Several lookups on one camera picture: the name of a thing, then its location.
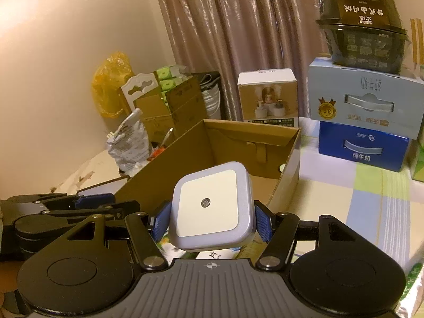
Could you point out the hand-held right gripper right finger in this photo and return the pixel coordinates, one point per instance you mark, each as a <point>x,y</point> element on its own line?
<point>263,225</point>

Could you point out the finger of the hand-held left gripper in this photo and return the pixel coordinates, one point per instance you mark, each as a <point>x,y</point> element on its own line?
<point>92,199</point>
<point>82,212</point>

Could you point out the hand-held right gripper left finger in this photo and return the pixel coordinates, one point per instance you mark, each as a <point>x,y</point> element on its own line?
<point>162,220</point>

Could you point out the white square night light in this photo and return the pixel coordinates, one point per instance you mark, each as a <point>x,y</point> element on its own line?
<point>212,205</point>

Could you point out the long white medicine box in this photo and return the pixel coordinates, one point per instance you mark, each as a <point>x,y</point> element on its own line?
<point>215,255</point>

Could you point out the crumpled silver printed bag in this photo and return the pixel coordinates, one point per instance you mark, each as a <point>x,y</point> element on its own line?
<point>129,145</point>

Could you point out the dark blue milk carton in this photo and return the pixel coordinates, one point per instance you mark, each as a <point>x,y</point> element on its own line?
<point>331,145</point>

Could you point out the white hanger card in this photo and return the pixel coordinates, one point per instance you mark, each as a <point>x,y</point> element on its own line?
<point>132,89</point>

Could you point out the yellow plastic bag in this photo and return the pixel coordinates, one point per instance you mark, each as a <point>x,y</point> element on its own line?
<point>109,82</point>

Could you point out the small brown cardboard box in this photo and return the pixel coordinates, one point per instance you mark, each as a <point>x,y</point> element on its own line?
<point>179,99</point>

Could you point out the white box with photo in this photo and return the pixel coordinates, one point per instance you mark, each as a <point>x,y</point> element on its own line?
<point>265,99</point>

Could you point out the light blue milk carton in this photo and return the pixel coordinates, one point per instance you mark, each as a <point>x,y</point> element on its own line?
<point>331,82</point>

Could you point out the silver green foil pouch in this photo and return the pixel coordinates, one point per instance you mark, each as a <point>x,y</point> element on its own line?
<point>412,291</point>

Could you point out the stack of green tissue packs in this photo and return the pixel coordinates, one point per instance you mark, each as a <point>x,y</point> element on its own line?
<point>419,162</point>

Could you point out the black instant food bowl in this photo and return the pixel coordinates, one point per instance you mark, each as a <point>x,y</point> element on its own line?
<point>361,46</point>

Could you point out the brown curtain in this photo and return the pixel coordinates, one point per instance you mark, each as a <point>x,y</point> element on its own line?
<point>232,23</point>

